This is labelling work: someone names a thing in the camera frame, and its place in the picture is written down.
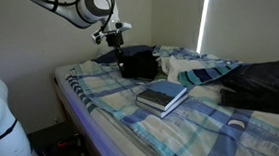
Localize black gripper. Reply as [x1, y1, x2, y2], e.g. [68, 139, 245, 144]
[104, 31, 127, 80]

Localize blue paperback book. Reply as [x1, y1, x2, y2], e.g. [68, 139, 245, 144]
[134, 77, 190, 114]

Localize thick book with white pages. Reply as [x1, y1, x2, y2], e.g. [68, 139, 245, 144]
[134, 92, 193, 121]

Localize dark blue pillow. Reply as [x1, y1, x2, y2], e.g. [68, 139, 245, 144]
[91, 43, 158, 67]

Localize black garment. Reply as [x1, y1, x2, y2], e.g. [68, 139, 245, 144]
[115, 47, 161, 83]

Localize white crumpled cloth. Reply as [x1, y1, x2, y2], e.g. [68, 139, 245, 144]
[157, 51, 221, 79]

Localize teal navy striped cloth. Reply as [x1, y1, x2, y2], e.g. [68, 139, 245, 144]
[177, 62, 245, 90]

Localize blue checkered blanket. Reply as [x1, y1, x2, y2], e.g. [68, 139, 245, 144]
[63, 36, 279, 156]

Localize dark denim jeans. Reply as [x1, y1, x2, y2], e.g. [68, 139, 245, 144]
[215, 59, 279, 127]

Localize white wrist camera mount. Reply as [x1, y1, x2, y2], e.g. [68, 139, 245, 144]
[89, 20, 134, 46]

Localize wooden bed frame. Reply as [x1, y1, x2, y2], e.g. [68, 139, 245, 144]
[51, 72, 111, 156]

